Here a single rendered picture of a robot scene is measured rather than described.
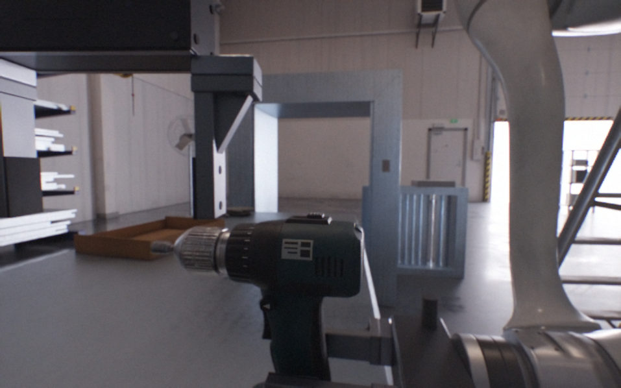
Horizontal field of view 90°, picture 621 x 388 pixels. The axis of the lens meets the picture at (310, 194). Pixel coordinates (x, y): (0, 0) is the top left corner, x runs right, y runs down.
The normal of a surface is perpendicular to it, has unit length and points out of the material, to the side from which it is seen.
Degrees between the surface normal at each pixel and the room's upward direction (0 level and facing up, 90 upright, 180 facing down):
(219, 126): 90
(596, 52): 90
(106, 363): 0
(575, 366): 34
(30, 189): 90
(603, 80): 90
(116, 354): 0
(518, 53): 78
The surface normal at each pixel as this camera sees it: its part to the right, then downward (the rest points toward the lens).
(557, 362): -0.08, -0.81
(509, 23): -0.67, -0.22
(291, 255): -0.17, -0.07
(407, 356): 0.01, -1.00
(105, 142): 0.99, 0.02
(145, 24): -0.01, 0.08
